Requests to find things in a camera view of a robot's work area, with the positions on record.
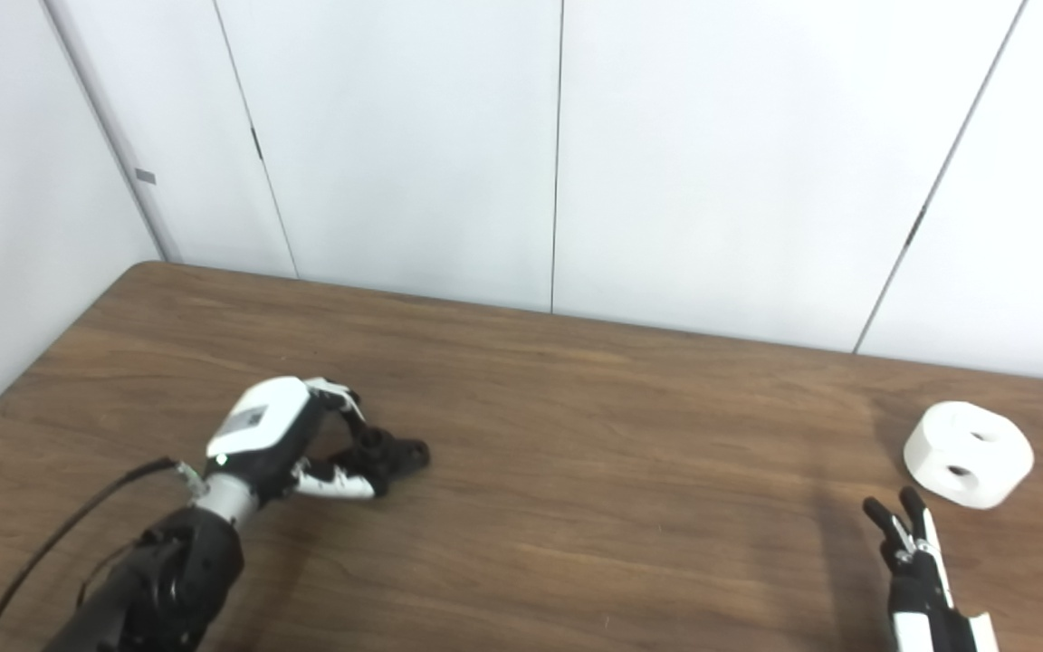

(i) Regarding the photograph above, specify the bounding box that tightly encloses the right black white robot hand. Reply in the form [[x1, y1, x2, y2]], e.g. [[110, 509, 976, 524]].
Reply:
[[862, 486, 1000, 652]]

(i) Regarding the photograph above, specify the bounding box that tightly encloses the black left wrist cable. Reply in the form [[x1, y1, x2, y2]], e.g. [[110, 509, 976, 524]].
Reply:
[[0, 457, 210, 652]]

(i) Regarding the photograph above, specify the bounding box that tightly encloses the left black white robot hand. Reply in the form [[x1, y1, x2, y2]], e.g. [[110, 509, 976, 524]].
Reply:
[[205, 376, 388, 508]]

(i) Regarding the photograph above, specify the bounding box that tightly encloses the round white piece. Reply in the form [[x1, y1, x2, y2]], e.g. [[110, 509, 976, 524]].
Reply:
[[903, 401, 1035, 510]]

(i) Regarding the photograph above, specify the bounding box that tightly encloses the black flanged holder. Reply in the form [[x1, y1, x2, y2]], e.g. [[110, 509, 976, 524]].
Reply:
[[340, 427, 432, 497]]

